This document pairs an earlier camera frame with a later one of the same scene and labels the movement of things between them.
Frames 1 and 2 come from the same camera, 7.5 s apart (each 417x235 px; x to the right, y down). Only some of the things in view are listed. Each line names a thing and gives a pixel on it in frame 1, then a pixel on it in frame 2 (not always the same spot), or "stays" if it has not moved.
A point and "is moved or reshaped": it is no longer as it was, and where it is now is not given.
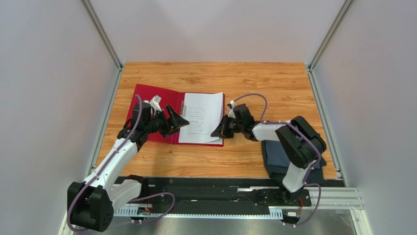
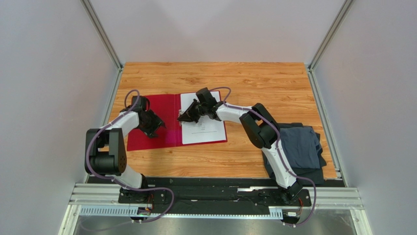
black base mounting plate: (218, 192) stays
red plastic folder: (176, 101) is moved or reshaped
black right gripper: (227, 126) → (194, 110)
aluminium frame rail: (339, 198) stays
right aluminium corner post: (317, 59) stays
